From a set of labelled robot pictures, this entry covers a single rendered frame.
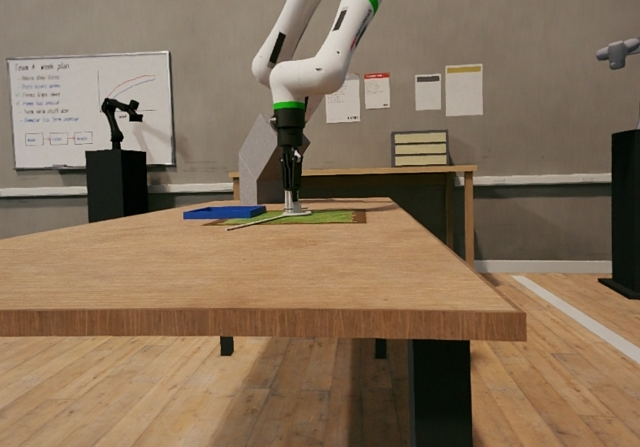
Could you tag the blue tray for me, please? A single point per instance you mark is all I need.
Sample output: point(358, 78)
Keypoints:
point(225, 212)

